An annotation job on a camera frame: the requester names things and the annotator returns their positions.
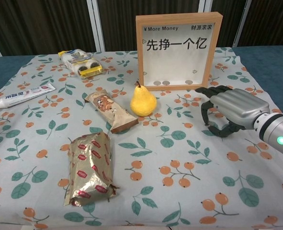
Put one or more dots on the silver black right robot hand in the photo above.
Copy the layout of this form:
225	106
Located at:
239	107

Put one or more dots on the gold foil snack bag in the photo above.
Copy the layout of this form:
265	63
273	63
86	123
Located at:
91	167

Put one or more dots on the teal table cover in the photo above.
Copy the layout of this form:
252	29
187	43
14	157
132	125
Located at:
2	69

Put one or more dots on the floral leaf print tablecloth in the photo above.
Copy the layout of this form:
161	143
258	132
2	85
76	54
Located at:
155	155

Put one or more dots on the white toothpaste tube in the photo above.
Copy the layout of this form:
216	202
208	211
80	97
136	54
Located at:
21	95

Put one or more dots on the brown nut bar wrapper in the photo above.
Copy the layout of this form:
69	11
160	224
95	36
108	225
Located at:
110	110

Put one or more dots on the yellow pear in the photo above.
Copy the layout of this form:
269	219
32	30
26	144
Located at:
143	103

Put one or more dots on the silver coin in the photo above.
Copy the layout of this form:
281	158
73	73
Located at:
188	82
157	83
166	83

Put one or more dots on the yellow blue cookie package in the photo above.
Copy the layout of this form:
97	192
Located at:
80	62

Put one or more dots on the wooden frame money box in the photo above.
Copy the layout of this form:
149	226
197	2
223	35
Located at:
174	60

